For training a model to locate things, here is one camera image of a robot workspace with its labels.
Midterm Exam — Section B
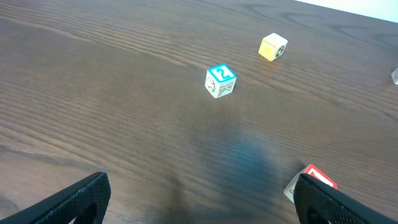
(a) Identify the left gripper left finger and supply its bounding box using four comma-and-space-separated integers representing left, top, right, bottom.
1, 172, 111, 224

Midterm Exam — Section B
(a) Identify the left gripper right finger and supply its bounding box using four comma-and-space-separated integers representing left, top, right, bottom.
294, 174, 397, 224

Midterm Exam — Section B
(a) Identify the blue 2 number block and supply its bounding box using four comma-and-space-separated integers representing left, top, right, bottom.
205, 63, 237, 98

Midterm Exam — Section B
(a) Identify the red E letter block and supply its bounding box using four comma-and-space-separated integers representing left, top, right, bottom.
282, 164, 338, 205

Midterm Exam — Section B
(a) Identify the blue P letter block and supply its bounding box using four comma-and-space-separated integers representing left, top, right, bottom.
391, 68, 398, 85

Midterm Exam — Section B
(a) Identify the yellow white letter block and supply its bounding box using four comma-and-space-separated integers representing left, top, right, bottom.
258, 33, 288, 61

